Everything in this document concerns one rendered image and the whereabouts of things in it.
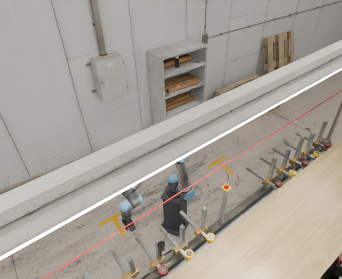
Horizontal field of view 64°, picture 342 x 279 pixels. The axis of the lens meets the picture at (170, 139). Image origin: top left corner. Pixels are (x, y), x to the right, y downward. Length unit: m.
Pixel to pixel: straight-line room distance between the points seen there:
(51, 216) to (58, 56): 3.21
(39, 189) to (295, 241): 2.24
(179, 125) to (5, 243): 0.67
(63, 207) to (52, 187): 0.09
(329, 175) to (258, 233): 1.16
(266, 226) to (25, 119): 3.29
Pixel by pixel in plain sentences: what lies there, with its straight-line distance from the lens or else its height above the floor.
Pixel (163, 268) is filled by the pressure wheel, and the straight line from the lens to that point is 2.41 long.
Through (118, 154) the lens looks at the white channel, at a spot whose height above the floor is 2.46.
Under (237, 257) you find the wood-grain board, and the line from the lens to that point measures 2.51.
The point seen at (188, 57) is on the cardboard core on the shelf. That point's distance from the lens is 4.76.
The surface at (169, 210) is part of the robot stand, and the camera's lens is 3.35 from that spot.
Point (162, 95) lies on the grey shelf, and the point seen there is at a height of 0.93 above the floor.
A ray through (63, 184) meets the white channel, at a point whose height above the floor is 2.45.
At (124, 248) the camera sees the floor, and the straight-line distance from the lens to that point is 3.60.
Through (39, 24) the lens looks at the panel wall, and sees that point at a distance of 3.86.
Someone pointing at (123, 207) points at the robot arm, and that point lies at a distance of 2.42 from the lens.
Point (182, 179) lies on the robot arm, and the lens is 2.77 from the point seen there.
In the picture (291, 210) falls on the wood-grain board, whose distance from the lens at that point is 2.92.
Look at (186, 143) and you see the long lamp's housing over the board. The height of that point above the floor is 2.37.
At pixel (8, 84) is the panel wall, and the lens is 4.00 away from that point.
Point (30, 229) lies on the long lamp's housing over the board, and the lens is 0.96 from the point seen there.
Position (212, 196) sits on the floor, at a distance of 4.03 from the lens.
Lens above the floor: 3.07
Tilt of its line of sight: 38 degrees down
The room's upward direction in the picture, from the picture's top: 2 degrees counter-clockwise
